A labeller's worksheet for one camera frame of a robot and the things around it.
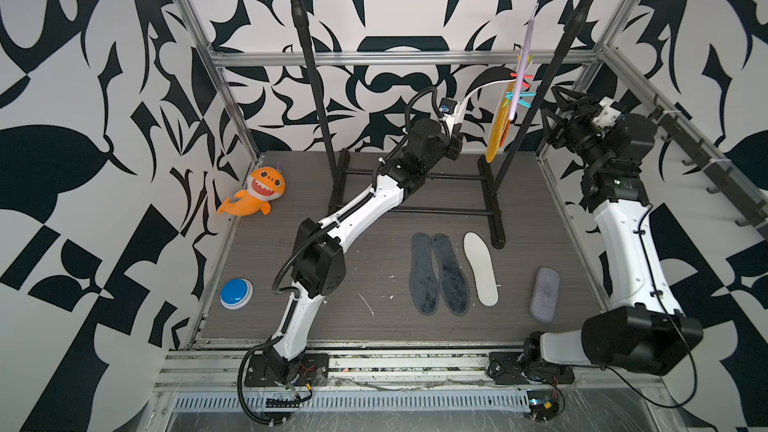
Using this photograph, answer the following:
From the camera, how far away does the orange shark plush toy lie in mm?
1016

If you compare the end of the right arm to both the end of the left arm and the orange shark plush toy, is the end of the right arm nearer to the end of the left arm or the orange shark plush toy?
the end of the left arm

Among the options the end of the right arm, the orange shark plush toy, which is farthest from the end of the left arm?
the orange shark plush toy

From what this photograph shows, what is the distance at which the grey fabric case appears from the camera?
2.71 ft
